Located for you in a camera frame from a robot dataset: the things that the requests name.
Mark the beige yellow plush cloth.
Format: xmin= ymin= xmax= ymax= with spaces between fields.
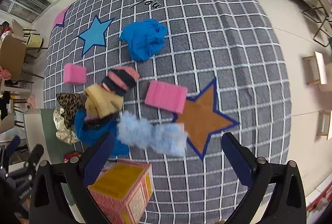
xmin=84 ymin=83 xmax=123 ymax=118

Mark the small pink sponge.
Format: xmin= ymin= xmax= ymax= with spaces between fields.
xmin=63 ymin=63 xmax=87 ymax=84

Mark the light blue fluffy cloth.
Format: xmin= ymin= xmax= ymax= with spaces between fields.
xmin=117 ymin=111 xmax=188 ymax=156

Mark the pink black striped sock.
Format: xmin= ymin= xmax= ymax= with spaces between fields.
xmin=101 ymin=66 xmax=140 ymax=96

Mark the large pink sponge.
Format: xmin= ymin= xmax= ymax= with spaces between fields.
xmin=145 ymin=80 xmax=188 ymax=114

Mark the green storage bin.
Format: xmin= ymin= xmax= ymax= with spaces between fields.
xmin=23 ymin=109 xmax=84 ymax=164

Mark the pink yellow cardboard box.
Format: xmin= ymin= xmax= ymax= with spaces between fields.
xmin=88 ymin=160 xmax=154 ymax=224

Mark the blue fuzzy cloth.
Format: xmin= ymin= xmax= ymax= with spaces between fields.
xmin=74 ymin=110 xmax=129 ymax=157

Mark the leopard print scrunchie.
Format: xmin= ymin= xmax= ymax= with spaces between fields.
xmin=56 ymin=93 xmax=87 ymax=129

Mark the brown cardboard box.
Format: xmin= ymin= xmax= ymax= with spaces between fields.
xmin=0 ymin=36 xmax=26 ymax=80

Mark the small wooden stool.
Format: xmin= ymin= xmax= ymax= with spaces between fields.
xmin=302 ymin=51 xmax=331 ymax=92

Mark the grey checked star rug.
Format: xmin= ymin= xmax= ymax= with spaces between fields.
xmin=43 ymin=0 xmax=292 ymax=224

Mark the black metal frame chair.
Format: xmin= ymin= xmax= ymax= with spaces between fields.
xmin=302 ymin=0 xmax=331 ymax=48

